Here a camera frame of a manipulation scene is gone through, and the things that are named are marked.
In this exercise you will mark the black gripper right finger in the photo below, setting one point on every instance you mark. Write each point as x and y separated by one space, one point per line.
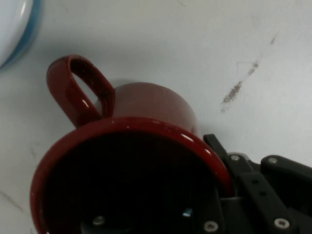
258 190

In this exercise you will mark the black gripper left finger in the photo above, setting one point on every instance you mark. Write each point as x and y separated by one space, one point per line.
210 219

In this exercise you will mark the red ceramic mug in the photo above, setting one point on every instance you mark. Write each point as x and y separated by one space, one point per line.
151 104

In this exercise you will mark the blue bowl with white inside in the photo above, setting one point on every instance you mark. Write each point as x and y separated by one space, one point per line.
12 29

